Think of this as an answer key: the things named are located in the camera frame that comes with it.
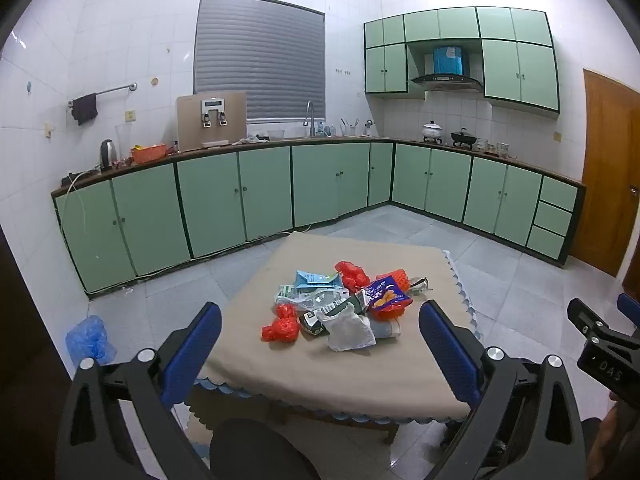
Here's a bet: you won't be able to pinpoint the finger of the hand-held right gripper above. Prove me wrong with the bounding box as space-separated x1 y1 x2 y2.
616 292 640 328
567 298 613 346

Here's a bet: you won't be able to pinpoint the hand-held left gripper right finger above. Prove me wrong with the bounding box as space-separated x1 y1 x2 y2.
418 299 586 480

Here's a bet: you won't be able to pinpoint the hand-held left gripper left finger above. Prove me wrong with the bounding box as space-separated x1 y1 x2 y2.
56 301 223 480

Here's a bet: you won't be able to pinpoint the purple snack packet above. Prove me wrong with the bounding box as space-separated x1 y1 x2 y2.
361 276 413 313

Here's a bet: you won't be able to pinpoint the small red plastic bag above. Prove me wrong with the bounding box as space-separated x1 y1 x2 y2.
261 304 301 343

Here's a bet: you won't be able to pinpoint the white plastic bag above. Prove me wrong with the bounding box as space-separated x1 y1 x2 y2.
317 301 377 352

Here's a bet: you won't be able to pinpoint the dark green packet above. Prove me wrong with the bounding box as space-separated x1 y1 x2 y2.
330 292 371 317

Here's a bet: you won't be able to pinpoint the white green foil pouch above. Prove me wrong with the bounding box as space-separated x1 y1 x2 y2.
274 284 351 313

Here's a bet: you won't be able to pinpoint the large red plastic bag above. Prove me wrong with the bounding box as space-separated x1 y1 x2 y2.
334 260 372 293

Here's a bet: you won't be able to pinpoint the black snack packet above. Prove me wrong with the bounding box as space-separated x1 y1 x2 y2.
298 310 327 337

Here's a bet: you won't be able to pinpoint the light blue snack packet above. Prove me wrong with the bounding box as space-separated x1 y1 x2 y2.
293 270 346 291

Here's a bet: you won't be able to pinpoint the person's right forearm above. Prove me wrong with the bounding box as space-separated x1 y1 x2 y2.
582 391 640 480

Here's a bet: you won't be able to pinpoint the blue plastic bag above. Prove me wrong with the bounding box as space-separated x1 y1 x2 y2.
65 315 118 368

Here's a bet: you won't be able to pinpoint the table with beige cloth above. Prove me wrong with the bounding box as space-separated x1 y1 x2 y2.
200 232 481 421

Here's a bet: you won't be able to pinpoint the black round stool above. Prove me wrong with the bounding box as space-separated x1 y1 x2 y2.
209 419 321 480

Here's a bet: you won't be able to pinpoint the wooden table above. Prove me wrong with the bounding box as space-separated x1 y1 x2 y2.
187 380 468 445

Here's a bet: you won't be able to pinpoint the brown wooden door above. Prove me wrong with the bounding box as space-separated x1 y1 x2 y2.
570 68 640 278

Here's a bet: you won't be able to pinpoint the green lower kitchen cabinets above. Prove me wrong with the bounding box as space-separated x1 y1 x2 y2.
51 139 586 295

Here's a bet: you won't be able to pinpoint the green kitchen cabinets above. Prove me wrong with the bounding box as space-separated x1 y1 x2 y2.
51 139 586 295
363 6 561 113

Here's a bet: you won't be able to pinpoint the orange plastic basket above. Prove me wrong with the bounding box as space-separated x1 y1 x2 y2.
131 143 168 164

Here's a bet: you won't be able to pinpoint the steel electric kettle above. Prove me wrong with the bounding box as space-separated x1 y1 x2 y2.
98 139 120 171

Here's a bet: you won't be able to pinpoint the clear plastic jug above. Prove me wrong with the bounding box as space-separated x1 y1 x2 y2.
115 123 133 161

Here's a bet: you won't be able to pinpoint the brown cardboard box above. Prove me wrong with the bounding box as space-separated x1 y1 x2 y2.
176 91 248 152

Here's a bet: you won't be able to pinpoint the green upper kitchen cabinets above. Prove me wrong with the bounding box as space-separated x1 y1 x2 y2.
363 6 561 113

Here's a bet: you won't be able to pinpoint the dark towel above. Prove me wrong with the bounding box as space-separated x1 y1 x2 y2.
71 93 99 127

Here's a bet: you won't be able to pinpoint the metal towel bar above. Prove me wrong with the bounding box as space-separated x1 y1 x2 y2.
67 81 138 109

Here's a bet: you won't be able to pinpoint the range hood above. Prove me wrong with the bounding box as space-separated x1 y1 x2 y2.
411 45 485 93

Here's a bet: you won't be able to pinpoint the grey window blind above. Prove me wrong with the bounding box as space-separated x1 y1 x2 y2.
192 0 327 123

